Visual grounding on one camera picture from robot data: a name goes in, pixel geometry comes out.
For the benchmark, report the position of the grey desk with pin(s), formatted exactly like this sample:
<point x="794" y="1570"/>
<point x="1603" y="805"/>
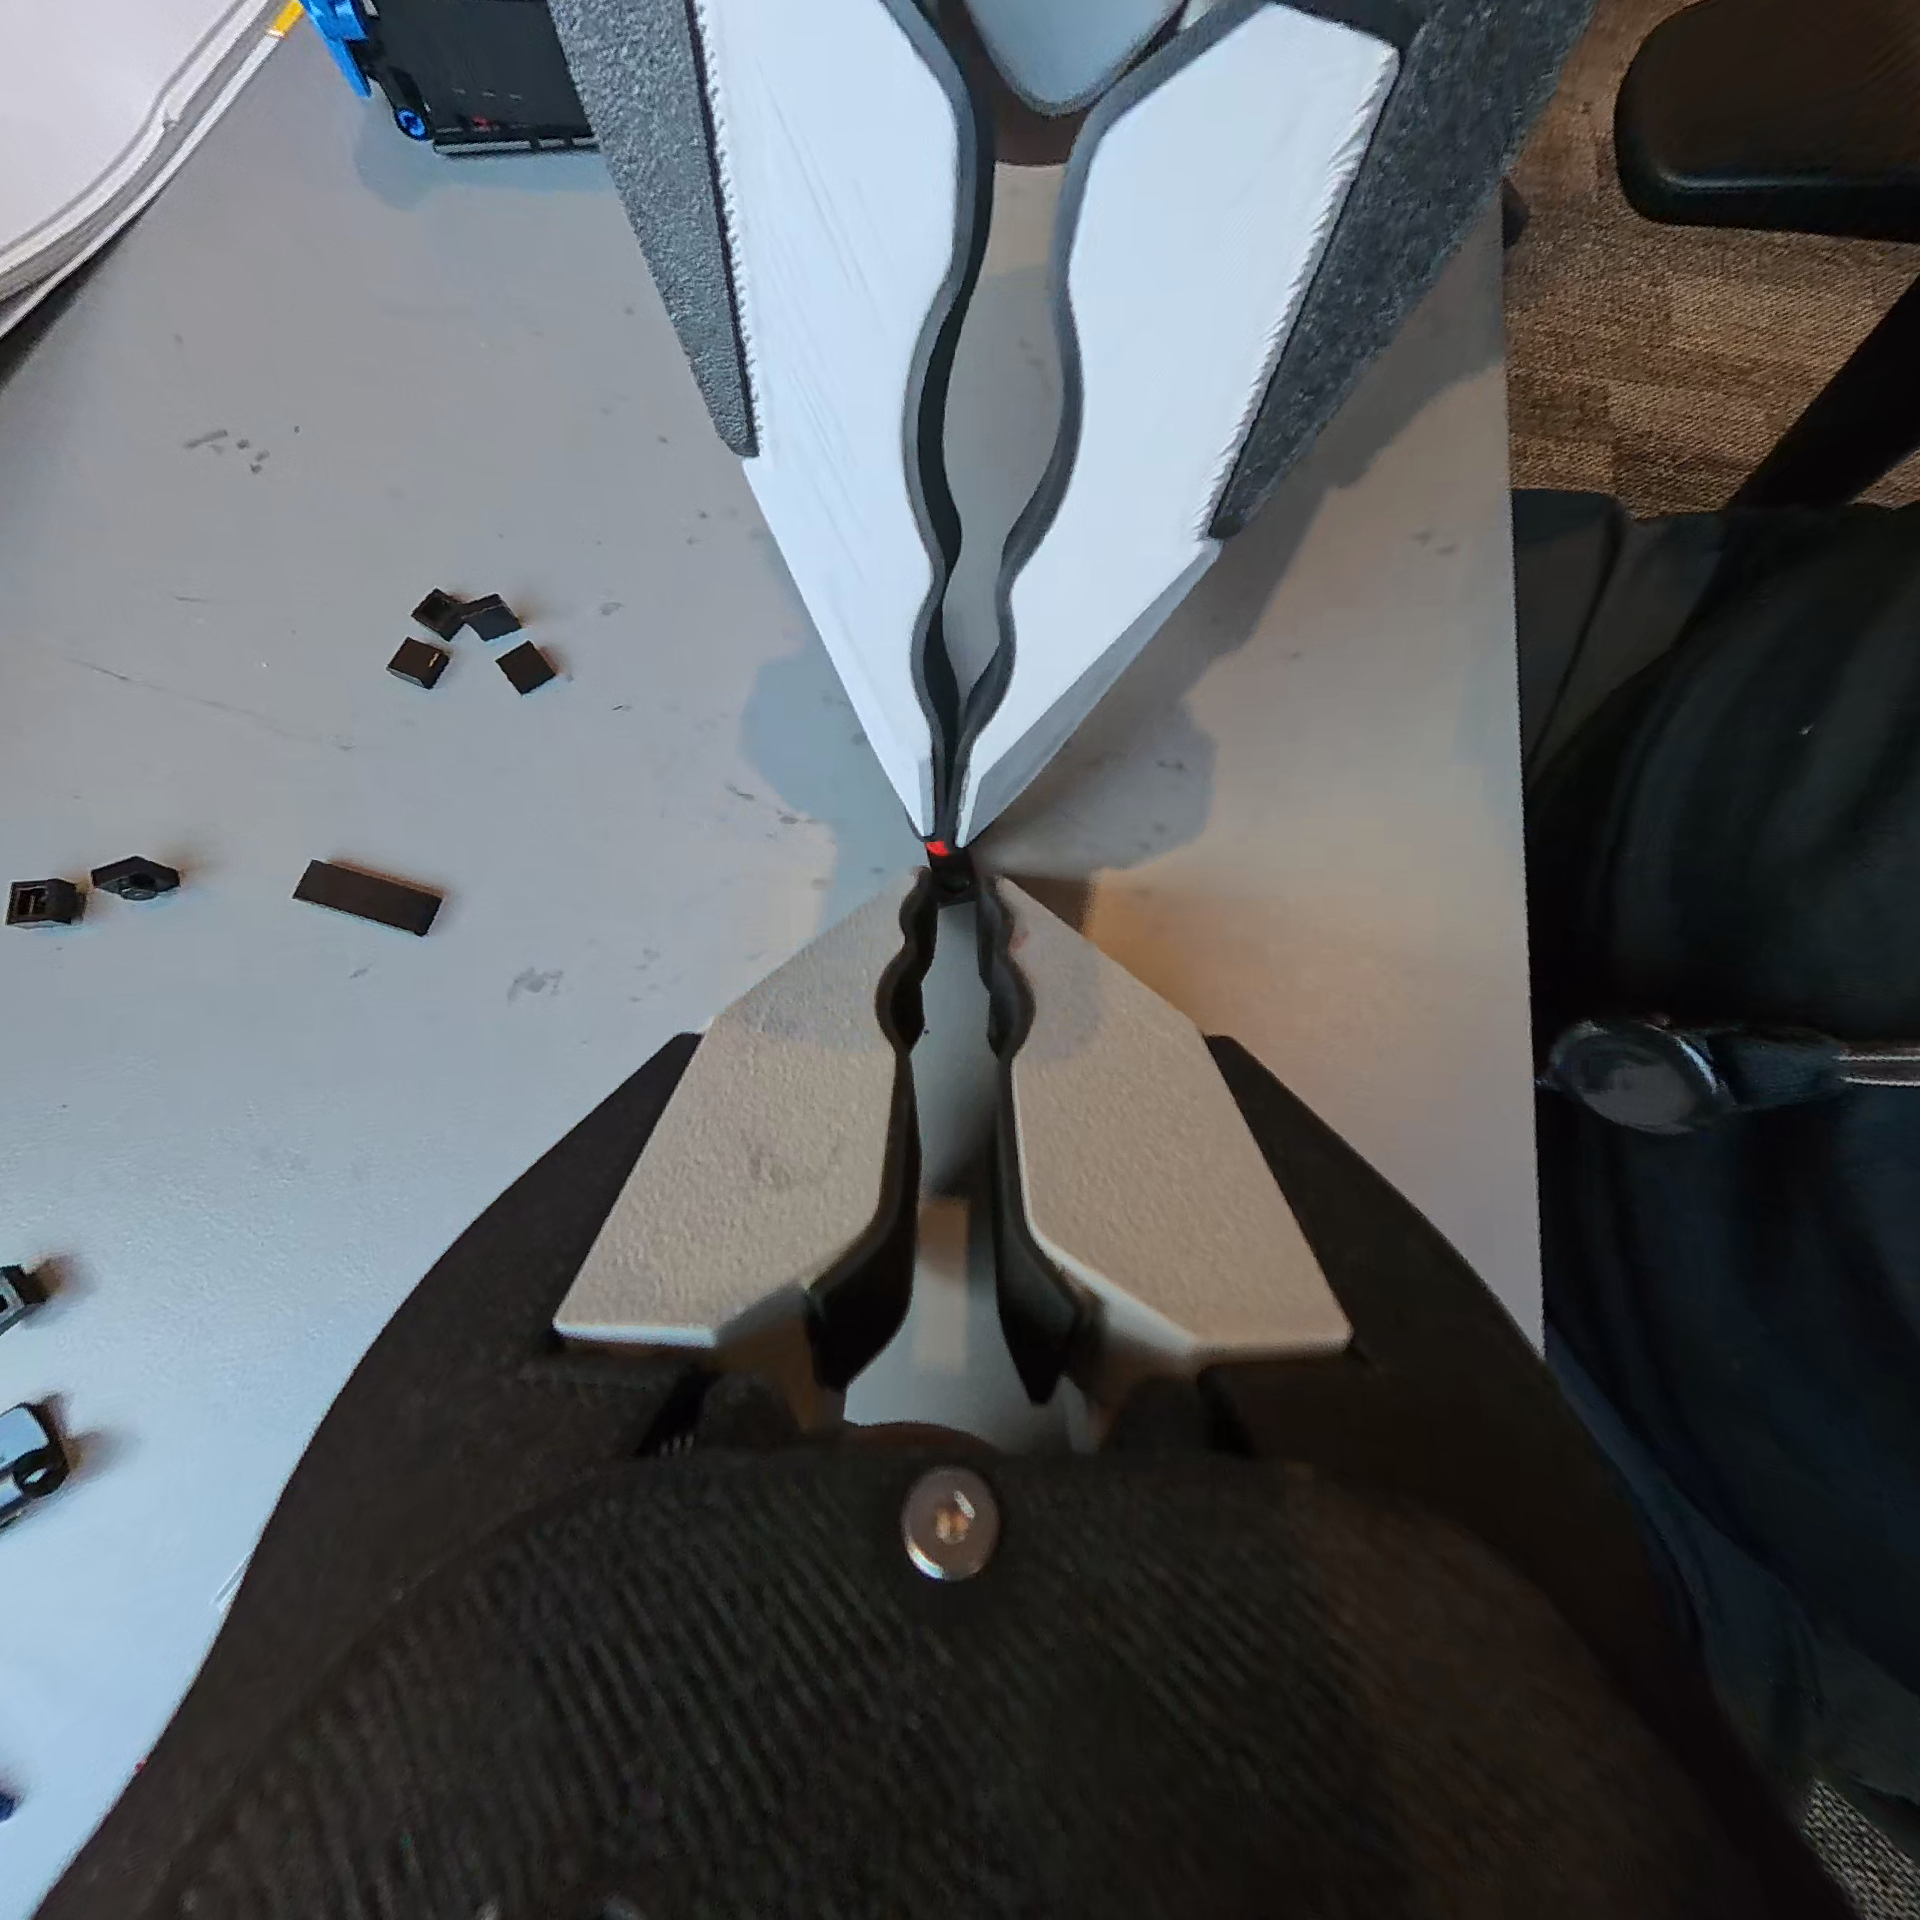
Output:
<point x="375" y="376"/>

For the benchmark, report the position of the open instruction booklet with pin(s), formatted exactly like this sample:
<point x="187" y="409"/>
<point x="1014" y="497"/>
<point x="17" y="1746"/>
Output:
<point x="106" y="120"/>

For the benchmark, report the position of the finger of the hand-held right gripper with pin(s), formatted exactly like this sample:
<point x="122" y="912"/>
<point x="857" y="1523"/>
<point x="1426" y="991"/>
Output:
<point x="840" y="301"/>
<point x="1201" y="301"/>

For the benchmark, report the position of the long black studded toy plate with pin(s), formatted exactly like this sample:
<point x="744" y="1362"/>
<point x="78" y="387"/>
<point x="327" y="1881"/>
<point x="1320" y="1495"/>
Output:
<point x="956" y="878"/>

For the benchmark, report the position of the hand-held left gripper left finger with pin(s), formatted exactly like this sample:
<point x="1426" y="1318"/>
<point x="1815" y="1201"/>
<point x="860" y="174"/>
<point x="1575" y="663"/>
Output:
<point x="751" y="1184"/>

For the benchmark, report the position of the small black toy slope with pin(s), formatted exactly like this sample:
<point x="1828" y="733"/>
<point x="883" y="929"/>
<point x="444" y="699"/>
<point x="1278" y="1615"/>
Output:
<point x="523" y="667"/>
<point x="490" y="615"/>
<point x="419" y="661"/>
<point x="438" y="608"/>

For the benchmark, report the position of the partly built toy car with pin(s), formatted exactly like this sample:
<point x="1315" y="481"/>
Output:
<point x="464" y="75"/>

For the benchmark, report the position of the black office chair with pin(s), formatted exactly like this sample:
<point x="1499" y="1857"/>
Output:
<point x="1799" y="150"/>

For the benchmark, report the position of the person's black hoodie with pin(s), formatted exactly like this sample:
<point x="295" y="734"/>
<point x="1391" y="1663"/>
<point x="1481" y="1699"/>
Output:
<point x="1724" y="751"/>

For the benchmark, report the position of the short black smooth toy tile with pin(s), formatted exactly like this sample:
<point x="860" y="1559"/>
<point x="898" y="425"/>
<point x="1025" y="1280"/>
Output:
<point x="369" y="896"/>

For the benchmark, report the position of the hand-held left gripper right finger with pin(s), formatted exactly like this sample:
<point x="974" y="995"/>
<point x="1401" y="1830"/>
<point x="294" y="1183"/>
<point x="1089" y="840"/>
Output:
<point x="1170" y="1184"/>

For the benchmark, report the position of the black toy bracket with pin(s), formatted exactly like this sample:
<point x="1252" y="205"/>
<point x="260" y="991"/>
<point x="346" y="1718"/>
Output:
<point x="30" y="1463"/>

